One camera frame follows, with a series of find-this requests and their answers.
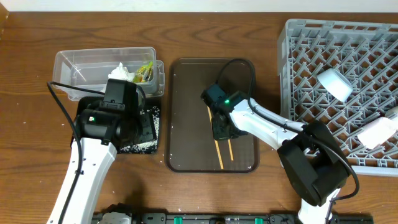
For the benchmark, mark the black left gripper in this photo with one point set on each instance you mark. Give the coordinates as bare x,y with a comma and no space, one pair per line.
138,121

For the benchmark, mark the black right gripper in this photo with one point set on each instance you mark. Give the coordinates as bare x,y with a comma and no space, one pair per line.
221,134

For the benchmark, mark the white tissue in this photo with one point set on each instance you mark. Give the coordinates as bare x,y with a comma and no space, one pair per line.
121,73

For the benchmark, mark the yellow green snack wrapper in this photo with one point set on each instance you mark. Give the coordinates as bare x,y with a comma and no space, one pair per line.
143,74

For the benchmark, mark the wooden chopstick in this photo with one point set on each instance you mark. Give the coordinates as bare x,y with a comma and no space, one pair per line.
216,142
230,150

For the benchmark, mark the white rice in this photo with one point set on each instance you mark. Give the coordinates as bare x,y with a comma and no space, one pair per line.
154,130

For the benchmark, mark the light blue rice bowl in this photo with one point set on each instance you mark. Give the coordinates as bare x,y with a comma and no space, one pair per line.
336,84

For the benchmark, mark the white cup pink inside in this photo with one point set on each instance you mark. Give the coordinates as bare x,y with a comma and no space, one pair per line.
377,132

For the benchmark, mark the white cup green inside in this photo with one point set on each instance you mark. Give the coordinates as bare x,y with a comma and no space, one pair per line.
392,113

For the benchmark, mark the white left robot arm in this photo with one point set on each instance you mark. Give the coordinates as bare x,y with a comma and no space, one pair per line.
115,121

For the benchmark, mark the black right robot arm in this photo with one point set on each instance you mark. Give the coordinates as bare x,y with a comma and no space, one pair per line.
315,165

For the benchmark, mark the grey dishwasher rack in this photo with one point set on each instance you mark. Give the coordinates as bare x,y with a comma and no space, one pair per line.
366,54

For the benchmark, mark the black plastic tray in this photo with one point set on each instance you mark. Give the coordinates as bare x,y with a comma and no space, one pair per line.
154,146

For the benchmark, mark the clear plastic bin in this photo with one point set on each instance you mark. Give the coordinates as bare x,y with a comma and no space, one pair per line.
89,68

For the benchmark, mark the dark brown serving tray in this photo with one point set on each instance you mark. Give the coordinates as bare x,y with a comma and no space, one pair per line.
191,147

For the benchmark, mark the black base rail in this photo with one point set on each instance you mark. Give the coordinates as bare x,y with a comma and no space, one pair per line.
121,213

